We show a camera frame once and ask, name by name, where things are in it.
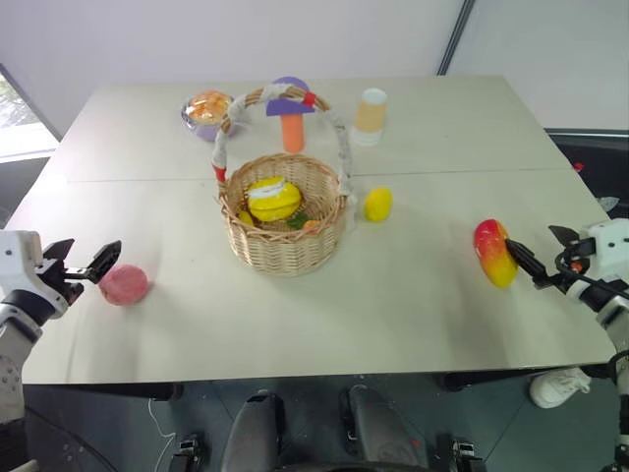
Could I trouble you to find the wicker basket with handle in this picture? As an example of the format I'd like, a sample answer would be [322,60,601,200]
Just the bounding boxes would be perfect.
[211,83,358,278]

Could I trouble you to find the purple cap orange stem mushroom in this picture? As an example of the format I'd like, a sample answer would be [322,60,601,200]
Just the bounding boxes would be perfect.
[265,76,316,153]

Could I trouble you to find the yellow lemon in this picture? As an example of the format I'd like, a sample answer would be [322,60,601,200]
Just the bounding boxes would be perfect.
[363,187,394,224]

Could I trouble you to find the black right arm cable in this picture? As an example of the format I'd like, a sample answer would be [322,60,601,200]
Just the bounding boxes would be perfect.
[564,259,629,299]

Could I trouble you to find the brown paper cup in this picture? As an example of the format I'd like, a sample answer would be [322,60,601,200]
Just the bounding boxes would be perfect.
[355,88,389,135]

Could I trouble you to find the pink peach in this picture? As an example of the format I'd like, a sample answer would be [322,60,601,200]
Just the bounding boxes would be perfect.
[99,264,149,307]

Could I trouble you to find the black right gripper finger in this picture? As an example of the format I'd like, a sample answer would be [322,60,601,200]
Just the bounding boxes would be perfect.
[548,225,582,248]
[504,239,562,292]

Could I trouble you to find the purple bowl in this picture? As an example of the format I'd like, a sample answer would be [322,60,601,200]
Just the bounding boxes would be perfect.
[180,92,235,144]

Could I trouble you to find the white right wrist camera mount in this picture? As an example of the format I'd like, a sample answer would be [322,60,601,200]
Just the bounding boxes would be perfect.
[578,218,629,285]

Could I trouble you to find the red and yellow mango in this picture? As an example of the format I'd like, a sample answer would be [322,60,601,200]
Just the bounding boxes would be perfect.
[474,218,519,289]

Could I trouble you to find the window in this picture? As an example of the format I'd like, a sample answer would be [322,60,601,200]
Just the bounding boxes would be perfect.
[0,63,63,164]

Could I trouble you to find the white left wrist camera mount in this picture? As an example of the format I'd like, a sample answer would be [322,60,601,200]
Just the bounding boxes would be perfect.
[0,229,46,297]

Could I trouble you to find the dark wall strip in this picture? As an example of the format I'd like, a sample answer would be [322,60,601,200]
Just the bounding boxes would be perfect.
[436,0,477,77]

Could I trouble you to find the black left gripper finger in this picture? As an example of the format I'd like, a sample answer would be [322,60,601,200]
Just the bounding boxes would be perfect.
[40,238,77,269]
[65,239,123,283]

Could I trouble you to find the white shoe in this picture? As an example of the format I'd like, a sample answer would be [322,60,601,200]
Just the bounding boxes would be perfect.
[529,367,593,410]

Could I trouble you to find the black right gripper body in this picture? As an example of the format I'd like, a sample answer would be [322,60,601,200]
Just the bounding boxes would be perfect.
[553,237,595,292]

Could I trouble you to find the orange bread bun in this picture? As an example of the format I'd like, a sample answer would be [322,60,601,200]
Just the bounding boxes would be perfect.
[189,89,233,125]

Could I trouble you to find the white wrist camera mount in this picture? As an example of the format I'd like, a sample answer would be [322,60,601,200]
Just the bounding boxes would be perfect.
[0,229,46,297]
[578,218,629,285]

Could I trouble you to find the yellow starfruit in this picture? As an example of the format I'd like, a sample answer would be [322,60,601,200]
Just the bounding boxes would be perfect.
[247,176,303,223]

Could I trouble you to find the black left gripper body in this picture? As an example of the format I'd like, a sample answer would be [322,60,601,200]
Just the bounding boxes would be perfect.
[32,264,86,307]

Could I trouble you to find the white floor cable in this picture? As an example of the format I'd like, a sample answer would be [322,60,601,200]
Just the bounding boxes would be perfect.
[146,396,179,444]

